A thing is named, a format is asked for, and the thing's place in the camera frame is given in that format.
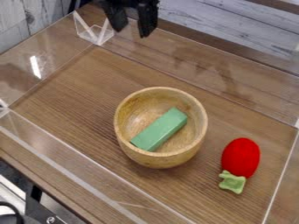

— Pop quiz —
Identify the black cable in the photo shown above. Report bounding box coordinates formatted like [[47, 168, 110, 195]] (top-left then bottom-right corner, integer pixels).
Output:
[[0, 200, 25, 224]]

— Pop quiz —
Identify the black table leg bracket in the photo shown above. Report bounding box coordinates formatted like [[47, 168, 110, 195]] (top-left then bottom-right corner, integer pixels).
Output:
[[23, 185, 66, 224]]

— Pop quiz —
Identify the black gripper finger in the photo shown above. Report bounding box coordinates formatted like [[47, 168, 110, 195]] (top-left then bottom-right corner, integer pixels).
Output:
[[101, 0, 127, 32], [136, 0, 160, 38]]

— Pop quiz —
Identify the brown wooden bowl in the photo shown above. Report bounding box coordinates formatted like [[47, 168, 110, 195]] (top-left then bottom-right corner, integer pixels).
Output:
[[113, 87, 208, 169]]

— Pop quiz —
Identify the clear acrylic tray wall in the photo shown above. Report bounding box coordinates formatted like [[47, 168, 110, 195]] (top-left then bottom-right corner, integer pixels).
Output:
[[0, 103, 194, 224]]

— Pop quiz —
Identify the red plush strawberry toy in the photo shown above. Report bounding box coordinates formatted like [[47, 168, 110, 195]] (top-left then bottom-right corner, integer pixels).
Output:
[[218, 137, 260, 194]]

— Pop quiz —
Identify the green rectangular block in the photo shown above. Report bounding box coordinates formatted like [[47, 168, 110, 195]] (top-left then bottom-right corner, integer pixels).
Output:
[[129, 108, 188, 152]]

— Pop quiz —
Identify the clear acrylic corner bracket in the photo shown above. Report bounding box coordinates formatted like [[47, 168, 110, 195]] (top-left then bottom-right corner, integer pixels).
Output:
[[71, 11, 114, 46]]

